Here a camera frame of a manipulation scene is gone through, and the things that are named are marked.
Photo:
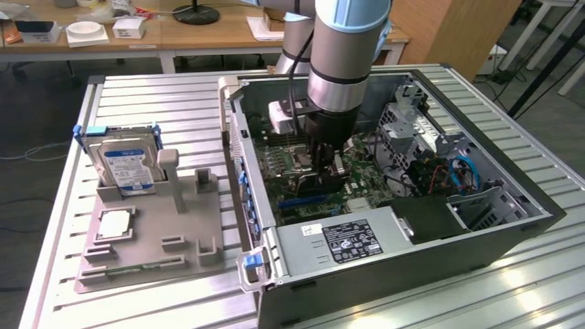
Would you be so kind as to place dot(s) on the green motherboard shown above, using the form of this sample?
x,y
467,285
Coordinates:
x,y
366,185

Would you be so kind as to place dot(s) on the clear latch with blue tab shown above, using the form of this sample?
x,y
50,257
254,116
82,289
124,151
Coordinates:
x,y
251,262

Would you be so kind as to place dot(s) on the green RAM stick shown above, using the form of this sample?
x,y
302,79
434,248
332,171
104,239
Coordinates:
x,y
132,269

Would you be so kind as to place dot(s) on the blue expansion slot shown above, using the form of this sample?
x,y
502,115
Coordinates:
x,y
302,203

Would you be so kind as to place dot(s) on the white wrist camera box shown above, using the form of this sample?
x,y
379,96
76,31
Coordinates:
x,y
283,120

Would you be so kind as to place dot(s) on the white cardboard box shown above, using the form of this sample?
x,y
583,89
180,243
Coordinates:
x,y
128,29

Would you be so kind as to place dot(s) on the grey power supply unit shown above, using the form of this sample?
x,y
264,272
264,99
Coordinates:
x,y
298,253

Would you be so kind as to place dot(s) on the silver chipset heatsink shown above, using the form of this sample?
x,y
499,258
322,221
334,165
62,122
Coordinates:
x,y
362,204

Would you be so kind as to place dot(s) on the black plastic shroud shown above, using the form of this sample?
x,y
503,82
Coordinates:
x,y
432,219

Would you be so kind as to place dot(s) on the silver CPU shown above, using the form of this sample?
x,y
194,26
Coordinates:
x,y
114,224

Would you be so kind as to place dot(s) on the beige card retention latch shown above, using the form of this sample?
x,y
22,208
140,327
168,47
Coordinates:
x,y
224,103

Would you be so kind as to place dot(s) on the white box with dark lid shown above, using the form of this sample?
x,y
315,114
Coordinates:
x,y
39,32

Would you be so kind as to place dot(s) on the CPU socket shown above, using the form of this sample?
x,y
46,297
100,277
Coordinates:
x,y
299,159

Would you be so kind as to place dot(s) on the grey metal drive cage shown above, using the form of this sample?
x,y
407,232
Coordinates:
x,y
482,209

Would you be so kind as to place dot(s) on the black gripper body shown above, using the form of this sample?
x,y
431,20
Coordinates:
x,y
330,128

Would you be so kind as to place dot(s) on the wooden desk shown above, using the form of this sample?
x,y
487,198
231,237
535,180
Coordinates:
x,y
206,37

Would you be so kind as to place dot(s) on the white table frame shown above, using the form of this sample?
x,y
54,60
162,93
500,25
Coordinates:
x,y
522,37

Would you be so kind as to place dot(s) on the wooden cabinet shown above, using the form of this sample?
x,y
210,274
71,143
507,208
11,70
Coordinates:
x,y
458,34

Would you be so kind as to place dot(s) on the grey parts rack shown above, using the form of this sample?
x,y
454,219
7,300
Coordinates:
x,y
151,226

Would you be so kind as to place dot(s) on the black graphics card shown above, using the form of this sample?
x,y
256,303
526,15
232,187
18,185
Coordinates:
x,y
311,185

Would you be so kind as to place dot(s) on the black round lamp base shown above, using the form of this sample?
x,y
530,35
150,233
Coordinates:
x,y
196,15

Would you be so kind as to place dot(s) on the orange object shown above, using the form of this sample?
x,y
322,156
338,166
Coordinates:
x,y
11,37

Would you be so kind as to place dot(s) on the hard disk with blue caddy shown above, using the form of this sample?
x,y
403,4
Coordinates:
x,y
128,164

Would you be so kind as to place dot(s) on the black diagonal pole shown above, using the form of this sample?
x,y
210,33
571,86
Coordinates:
x,y
544,72

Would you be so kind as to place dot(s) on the white papers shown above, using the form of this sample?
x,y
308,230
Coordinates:
x,y
267,32

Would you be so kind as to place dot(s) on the black open PC case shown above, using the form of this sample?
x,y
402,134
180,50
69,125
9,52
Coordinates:
x,y
411,281

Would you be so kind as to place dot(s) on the white square box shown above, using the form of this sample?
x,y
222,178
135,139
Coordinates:
x,y
87,36

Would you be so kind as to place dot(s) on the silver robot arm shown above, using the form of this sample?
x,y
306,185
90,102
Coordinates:
x,y
339,68

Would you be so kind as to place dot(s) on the silver metal disk bay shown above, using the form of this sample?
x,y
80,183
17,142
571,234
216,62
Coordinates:
x,y
403,137

